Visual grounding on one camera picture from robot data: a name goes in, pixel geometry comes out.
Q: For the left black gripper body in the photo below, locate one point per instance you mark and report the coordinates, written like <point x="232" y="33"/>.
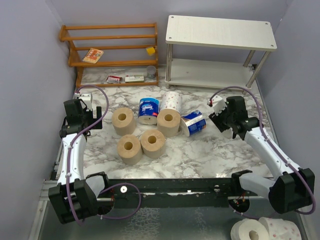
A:
<point x="86" y="116"/>

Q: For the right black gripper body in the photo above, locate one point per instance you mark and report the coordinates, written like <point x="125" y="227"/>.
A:
<point x="231" y="118"/>

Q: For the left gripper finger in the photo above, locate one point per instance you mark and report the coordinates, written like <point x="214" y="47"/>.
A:
<point x="87" y="133"/>
<point x="97" y="121"/>

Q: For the blue Tempo roll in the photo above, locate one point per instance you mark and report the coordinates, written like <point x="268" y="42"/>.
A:
<point x="149" y="108"/>

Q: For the pink dotted roll back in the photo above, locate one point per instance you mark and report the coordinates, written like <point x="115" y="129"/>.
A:
<point x="171" y="100"/>

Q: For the pink dotted roll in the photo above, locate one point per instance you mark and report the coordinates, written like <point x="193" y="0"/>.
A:
<point x="171" y="100"/>
<point x="228" y="133"/>

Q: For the pink dotted roll front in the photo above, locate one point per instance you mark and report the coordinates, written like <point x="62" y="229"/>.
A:
<point x="228" y="133"/>

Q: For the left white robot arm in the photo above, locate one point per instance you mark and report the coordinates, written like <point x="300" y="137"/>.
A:
<point x="75" y="196"/>

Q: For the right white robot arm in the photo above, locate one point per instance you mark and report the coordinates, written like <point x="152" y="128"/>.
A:
<point x="292" y="187"/>

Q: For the white two-tier shelf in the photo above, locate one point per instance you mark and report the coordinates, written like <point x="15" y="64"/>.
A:
<point x="256" y="37"/>

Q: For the brown paper roll back left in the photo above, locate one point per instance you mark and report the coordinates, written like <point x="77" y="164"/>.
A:
<point x="123" y="121"/>

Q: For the brown paper roll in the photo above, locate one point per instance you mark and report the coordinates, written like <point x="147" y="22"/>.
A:
<point x="168" y="122"/>
<point x="123" y="121"/>
<point x="153" y="143"/>
<point x="129" y="149"/>

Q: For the brown paper roll front left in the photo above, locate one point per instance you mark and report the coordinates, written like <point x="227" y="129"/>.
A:
<point x="129" y="149"/>

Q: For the red white small box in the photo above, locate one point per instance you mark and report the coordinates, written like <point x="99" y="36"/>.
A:
<point x="112" y="79"/>

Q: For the brown paper roll back right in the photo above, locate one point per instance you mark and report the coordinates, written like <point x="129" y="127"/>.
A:
<point x="168" y="122"/>

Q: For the brown paper roll front right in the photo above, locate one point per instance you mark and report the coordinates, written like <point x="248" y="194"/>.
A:
<point x="153" y="143"/>

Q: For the white green flat box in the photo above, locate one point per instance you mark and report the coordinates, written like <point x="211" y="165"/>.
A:
<point x="134" y="77"/>

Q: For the orange patterned booklet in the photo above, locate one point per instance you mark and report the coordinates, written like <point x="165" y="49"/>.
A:
<point x="92" y="56"/>

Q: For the brown wooden rack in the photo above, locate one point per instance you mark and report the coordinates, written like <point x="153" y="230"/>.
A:
<point x="75" y="61"/>

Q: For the small grey cup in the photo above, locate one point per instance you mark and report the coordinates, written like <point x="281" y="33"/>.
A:
<point x="151" y="72"/>

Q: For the yellow cube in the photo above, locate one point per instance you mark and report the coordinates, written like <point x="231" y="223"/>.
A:
<point x="150" y="51"/>

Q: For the plain white roll foreground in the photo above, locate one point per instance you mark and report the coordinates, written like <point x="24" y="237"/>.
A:
<point x="249" y="229"/>

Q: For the pink dotted roll foreground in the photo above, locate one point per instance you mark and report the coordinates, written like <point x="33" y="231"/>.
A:
<point x="279" y="229"/>

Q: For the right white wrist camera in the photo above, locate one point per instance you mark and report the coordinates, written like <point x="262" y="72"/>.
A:
<point x="218" y="104"/>

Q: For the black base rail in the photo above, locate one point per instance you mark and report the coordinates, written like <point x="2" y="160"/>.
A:
<point x="171" y="193"/>

